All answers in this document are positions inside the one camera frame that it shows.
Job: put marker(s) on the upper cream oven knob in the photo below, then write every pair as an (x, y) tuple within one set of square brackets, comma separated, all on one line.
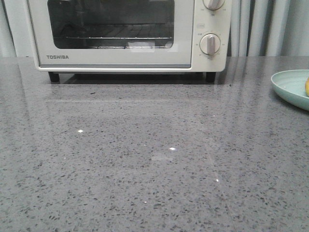
[(213, 5)]

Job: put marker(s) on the light green plate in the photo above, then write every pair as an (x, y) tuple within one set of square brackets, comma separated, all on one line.
[(290, 86)]

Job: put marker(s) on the cream Toshiba toaster oven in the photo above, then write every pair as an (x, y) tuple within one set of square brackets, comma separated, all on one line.
[(205, 22)]

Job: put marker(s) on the right black oven foot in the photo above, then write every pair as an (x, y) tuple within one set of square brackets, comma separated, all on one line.
[(210, 77)]

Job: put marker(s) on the lower cream oven knob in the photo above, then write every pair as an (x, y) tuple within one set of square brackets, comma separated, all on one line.
[(210, 44)]

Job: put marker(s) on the cream oven knob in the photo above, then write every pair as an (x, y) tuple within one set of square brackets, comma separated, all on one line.
[(213, 5), (210, 44)]

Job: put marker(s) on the metal wire oven rack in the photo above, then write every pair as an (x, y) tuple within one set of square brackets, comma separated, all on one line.
[(115, 36)]

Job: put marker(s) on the golden bread roll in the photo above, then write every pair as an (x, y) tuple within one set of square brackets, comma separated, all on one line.
[(307, 87)]

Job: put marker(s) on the glass oven door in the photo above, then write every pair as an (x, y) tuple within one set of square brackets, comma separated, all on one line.
[(48, 16)]

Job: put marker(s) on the left black oven foot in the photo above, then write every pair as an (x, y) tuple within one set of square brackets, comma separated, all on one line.
[(54, 77)]

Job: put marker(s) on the black oven foot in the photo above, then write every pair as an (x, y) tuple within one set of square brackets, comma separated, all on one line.
[(54, 77), (210, 77)]

